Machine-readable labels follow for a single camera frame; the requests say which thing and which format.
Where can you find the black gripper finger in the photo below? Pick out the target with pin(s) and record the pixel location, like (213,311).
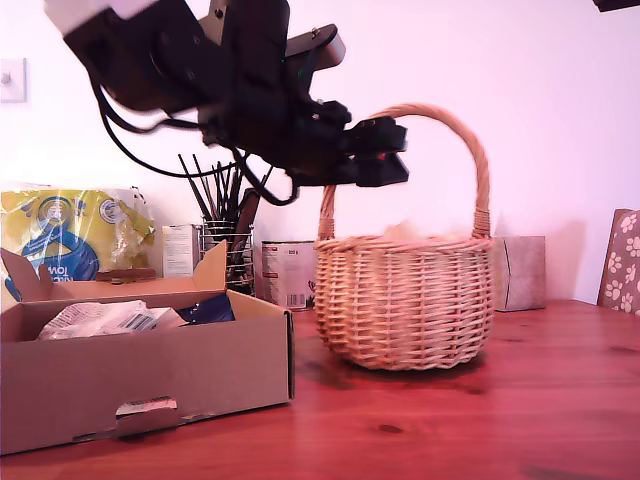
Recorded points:
(380,132)
(382,170)
(617,4)

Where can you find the woven wicker basket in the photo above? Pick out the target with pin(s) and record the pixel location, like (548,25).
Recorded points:
(405,310)

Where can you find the grey tissue box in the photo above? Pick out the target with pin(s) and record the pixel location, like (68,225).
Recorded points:
(522,272)

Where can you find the brown cardboard box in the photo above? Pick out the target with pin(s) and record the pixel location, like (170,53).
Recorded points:
(150,370)

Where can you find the thin black stick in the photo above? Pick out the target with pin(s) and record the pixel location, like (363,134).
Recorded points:
(196,190)
(237,195)
(206,187)
(268,175)
(220,187)

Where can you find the brown flat tool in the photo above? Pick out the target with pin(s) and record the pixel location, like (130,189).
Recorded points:
(248,215)

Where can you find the white labelled tin can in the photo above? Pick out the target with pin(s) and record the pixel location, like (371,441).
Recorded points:
(287,275)

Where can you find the small white carton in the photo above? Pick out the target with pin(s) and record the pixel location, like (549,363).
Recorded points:
(179,250)

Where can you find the dark blue egg bag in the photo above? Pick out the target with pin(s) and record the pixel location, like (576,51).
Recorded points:
(210,310)

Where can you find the paw print chair back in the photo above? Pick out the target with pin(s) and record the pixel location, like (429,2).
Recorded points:
(622,260)

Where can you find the white egg bag with barcode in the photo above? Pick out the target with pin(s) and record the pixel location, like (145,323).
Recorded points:
(100,320)

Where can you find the yellow plastic package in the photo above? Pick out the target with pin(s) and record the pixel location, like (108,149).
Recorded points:
(55,225)

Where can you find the white wall switch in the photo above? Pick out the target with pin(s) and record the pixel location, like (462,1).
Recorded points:
(12,80)

